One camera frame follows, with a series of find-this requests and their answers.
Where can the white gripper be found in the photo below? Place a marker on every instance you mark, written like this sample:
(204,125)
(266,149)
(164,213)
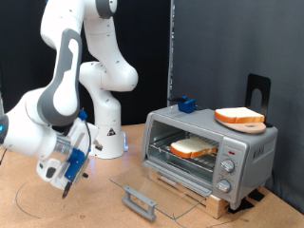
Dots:
(90,133)

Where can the white bread slice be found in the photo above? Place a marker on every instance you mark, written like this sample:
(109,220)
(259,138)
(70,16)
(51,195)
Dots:
(237,114)
(190,146)

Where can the spatula with blue grip block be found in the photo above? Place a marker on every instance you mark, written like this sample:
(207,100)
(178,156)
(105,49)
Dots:
(188,106)

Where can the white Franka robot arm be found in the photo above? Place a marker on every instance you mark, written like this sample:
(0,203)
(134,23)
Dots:
(57,95)

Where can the silver oven knob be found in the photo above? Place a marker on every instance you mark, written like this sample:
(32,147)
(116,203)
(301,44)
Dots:
(228,165)
(224,186)

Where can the silver toaster oven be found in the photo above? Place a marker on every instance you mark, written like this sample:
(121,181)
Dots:
(253,152)

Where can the black backdrop curtain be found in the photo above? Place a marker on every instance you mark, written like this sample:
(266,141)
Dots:
(148,47)

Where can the slotted wooden block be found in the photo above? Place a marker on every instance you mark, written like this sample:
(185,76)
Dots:
(215,207)

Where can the vertical aluminium pole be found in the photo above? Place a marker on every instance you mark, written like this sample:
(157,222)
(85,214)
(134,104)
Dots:
(171,47)

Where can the round wooden cutting board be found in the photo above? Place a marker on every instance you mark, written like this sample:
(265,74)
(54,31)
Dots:
(247,128)

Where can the black foam pad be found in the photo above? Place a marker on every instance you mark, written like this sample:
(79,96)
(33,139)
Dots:
(257,195)
(245,205)

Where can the dark grey backdrop curtain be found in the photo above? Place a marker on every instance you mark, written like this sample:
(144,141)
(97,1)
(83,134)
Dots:
(221,38)

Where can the black metal bookend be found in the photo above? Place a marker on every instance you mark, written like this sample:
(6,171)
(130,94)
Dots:
(253,82)

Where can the wrist camera on blue mount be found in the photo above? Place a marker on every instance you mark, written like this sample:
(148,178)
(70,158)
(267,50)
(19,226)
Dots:
(75,164)

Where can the metal frame post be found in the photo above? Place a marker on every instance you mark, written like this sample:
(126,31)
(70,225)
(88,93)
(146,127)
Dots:
(1,101)

